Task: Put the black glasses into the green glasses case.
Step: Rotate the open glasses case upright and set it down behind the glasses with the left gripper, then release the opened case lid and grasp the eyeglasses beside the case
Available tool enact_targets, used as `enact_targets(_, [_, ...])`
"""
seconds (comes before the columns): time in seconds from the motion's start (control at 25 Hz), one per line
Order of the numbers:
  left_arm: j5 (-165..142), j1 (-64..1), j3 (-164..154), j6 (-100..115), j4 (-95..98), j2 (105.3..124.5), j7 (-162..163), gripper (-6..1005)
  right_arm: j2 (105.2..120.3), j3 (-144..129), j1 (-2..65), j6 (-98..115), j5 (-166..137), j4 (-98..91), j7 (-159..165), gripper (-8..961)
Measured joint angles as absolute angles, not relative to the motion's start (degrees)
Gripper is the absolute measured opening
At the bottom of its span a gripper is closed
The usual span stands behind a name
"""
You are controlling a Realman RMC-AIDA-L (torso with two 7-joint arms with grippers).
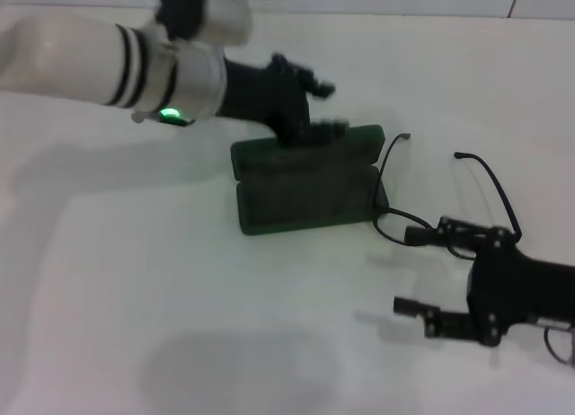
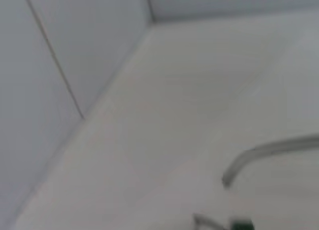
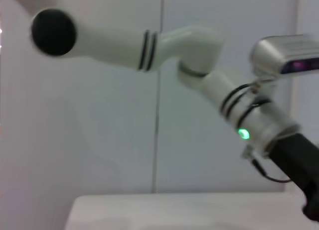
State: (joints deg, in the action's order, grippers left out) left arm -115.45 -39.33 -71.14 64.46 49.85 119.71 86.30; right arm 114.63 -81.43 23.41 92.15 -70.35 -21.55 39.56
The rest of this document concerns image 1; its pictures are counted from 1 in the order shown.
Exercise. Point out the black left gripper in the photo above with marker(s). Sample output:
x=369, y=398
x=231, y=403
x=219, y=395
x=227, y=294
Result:
x=269, y=96

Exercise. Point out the black glasses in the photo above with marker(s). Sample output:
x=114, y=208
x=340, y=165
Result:
x=459, y=155

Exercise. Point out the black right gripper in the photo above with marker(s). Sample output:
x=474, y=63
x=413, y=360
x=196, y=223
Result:
x=507, y=289

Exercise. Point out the green glasses case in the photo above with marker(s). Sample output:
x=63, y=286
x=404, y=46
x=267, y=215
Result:
x=305, y=199

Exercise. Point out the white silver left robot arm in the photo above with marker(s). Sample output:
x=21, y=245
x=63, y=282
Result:
x=67, y=60

